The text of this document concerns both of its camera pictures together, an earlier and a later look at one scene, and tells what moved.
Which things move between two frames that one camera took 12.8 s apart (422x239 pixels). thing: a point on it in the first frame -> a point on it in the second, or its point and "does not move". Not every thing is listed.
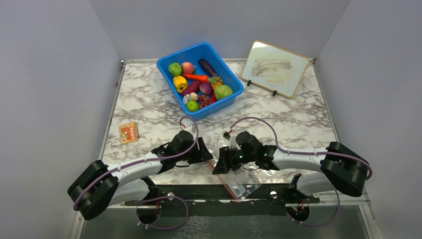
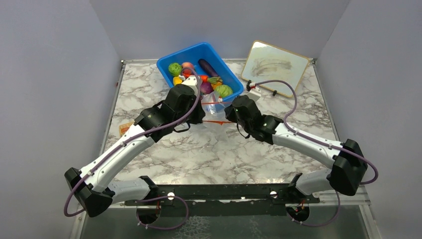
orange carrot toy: [203, 78] does not move
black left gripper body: [190, 157] -> [195, 118]
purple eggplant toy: [207, 68] does not move
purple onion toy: [206, 88] does not move
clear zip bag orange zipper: [243, 181] -> [214, 106]
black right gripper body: [239, 157] -> [232, 116]
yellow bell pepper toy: [180, 83] does not move
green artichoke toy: [175, 69] does not move
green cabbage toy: [222, 91] does not move
